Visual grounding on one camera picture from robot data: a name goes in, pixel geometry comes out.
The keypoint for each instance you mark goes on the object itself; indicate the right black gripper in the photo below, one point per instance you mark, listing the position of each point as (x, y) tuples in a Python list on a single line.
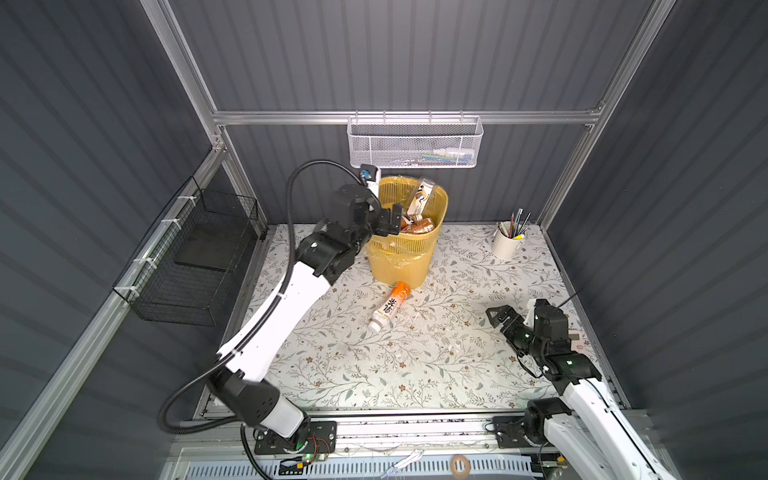
[(508, 330)]

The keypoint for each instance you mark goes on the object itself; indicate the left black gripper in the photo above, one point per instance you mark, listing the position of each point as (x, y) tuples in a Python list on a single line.
[(382, 227)]

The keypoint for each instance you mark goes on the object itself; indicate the brown Nescafe bottle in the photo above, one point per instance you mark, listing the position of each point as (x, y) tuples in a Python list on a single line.
[(417, 226)]

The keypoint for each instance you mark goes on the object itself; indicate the crane label clear bottle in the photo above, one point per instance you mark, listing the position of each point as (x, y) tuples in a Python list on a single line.
[(420, 198)]

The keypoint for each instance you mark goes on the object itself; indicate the orange white label bottle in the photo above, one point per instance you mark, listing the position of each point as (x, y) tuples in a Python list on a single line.
[(383, 317)]

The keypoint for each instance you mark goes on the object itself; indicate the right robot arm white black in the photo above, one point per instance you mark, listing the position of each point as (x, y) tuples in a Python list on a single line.
[(583, 421)]

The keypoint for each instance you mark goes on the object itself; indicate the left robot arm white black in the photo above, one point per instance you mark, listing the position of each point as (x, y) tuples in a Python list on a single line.
[(238, 376)]

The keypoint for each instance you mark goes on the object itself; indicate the yellow plastic bin liner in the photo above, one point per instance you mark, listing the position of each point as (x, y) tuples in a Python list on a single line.
[(407, 251)]

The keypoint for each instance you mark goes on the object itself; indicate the yellow ribbed waste bin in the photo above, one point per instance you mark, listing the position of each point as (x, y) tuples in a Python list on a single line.
[(393, 276)]

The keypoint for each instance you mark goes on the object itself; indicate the pink calculator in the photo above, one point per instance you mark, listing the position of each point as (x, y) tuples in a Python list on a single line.
[(579, 343)]

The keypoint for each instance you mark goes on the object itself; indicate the white pen cup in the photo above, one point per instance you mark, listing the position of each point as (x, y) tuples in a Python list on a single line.
[(503, 246)]

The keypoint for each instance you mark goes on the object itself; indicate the pens in cup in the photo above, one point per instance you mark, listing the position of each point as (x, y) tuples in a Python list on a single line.
[(516, 226)]

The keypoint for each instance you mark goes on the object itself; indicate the floral table mat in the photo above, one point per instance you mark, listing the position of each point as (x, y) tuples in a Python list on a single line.
[(441, 352)]

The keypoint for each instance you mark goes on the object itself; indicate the tape roll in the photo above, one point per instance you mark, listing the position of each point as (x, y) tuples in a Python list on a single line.
[(460, 467)]

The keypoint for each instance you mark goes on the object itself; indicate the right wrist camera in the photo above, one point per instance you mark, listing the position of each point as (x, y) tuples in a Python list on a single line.
[(530, 315)]

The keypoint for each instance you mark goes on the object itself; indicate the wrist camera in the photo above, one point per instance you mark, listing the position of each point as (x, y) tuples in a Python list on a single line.
[(371, 177), (530, 315)]

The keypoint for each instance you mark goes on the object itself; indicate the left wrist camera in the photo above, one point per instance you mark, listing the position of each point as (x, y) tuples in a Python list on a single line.
[(371, 177)]

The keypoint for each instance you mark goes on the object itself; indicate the white wire mesh basket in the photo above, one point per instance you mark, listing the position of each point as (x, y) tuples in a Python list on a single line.
[(428, 141)]

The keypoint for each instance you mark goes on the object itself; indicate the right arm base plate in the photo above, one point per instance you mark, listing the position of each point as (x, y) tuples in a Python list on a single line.
[(509, 431)]

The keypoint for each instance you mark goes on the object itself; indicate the black wire mesh basket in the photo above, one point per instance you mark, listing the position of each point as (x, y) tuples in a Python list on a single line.
[(193, 264)]

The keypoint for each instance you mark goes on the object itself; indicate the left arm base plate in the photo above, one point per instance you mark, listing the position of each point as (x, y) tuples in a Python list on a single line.
[(312, 437)]

